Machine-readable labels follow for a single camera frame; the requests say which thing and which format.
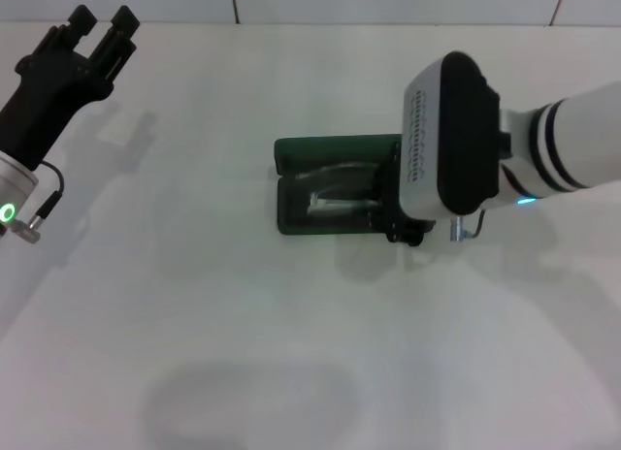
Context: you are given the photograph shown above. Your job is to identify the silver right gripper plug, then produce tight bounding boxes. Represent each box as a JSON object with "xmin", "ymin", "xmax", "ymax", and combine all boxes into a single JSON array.
[{"xmin": 448, "ymin": 215, "xmax": 474, "ymax": 242}]

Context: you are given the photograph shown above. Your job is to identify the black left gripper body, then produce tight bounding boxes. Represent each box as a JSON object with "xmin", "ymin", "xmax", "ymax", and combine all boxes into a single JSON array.
[{"xmin": 0, "ymin": 50, "xmax": 116, "ymax": 172}]

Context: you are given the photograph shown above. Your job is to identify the dark right wrist cable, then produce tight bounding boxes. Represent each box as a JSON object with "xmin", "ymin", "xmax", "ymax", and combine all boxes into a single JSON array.
[{"xmin": 468, "ymin": 206, "xmax": 489, "ymax": 239}]

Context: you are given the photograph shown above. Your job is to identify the clear white glasses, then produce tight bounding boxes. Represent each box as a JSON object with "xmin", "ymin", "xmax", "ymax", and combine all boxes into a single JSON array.
[{"xmin": 293, "ymin": 161, "xmax": 384, "ymax": 219}]

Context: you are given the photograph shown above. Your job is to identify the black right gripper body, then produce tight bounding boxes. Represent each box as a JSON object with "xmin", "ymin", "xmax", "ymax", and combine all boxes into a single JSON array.
[{"xmin": 370, "ymin": 141, "xmax": 439, "ymax": 248}]

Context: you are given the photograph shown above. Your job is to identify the green glasses case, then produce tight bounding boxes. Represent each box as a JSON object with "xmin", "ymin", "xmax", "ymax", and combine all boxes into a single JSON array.
[{"xmin": 273, "ymin": 134, "xmax": 404, "ymax": 238}]

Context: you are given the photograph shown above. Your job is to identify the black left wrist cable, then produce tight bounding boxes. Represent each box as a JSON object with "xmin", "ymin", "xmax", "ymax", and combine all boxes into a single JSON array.
[{"xmin": 12, "ymin": 160, "xmax": 67, "ymax": 245}]

